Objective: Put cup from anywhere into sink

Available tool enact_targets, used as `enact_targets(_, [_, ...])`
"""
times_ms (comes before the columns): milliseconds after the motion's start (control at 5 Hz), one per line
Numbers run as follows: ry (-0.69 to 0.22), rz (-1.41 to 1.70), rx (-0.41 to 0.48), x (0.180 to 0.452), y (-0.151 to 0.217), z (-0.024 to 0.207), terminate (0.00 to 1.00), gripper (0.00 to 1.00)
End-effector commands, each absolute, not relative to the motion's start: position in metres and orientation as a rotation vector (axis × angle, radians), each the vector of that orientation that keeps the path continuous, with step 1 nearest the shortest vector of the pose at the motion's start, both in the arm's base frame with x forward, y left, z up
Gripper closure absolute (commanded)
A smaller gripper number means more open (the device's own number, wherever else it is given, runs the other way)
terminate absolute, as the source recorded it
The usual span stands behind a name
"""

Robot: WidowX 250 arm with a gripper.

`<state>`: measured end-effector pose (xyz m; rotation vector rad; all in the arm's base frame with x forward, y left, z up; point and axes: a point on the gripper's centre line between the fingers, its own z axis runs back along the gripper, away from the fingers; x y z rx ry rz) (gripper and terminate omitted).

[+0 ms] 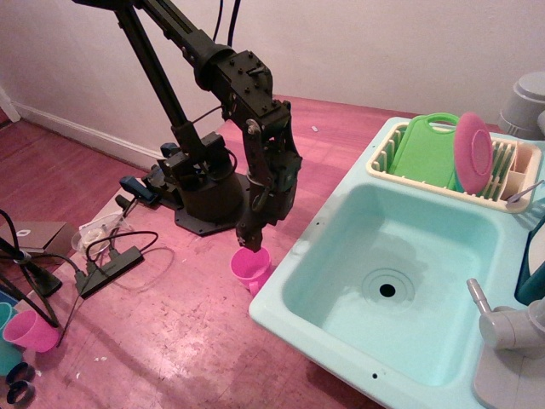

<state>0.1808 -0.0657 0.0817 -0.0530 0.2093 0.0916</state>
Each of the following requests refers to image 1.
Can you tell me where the green cutting board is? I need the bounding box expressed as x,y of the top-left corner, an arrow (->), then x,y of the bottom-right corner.
387,112 -> 459,190

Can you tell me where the pink plastic tumbler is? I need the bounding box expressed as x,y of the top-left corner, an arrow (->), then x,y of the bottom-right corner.
3,310 -> 60,353

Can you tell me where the grey spoon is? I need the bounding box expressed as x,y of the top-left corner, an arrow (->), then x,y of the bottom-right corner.
507,179 -> 544,204

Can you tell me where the cardboard box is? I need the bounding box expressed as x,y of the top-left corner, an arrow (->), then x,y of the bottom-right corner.
14,222 -> 77,256

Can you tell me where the pink plastic plate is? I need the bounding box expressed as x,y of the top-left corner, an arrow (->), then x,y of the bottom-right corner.
453,112 -> 494,194

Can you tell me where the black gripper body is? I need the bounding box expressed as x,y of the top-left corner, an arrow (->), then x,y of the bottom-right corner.
236,157 -> 302,243

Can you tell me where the pink plastic cup with handle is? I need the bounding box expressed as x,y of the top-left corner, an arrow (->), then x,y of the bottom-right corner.
230,247 -> 273,297

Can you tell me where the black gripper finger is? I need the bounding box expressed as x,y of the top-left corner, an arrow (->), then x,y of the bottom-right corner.
236,229 -> 262,252

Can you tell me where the teal plastic cup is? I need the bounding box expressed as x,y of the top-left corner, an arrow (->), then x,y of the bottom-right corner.
0,302 -> 18,331

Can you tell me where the black tape roll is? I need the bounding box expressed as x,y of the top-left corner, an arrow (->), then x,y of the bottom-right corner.
7,380 -> 35,405
6,361 -> 36,385

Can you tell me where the black cable on floor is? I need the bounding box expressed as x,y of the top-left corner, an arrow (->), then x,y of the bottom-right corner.
57,229 -> 176,347

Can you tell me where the grey toy faucet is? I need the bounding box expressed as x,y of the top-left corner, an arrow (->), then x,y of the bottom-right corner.
466,278 -> 544,359

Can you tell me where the mint green toy sink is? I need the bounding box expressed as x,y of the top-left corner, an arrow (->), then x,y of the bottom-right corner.
250,118 -> 544,408

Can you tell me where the grey plastic pipe fitting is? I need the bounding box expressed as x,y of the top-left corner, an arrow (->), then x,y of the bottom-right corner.
498,72 -> 544,141

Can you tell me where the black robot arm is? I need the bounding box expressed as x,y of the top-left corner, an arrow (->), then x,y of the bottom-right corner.
93,1 -> 302,251

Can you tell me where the clear plastic bag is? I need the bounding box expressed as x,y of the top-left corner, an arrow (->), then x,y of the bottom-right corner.
72,213 -> 123,256

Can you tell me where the blue handled clamp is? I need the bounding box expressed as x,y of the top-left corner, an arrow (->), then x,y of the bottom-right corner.
116,176 -> 159,216

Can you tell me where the black USB hub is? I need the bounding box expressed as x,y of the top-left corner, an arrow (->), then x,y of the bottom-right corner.
75,246 -> 144,299

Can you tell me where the cream dish drying rack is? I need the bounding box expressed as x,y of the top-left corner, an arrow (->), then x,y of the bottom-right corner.
366,119 -> 542,213

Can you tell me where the black tripod stand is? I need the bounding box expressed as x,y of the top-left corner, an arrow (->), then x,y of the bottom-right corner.
1,210 -> 60,329

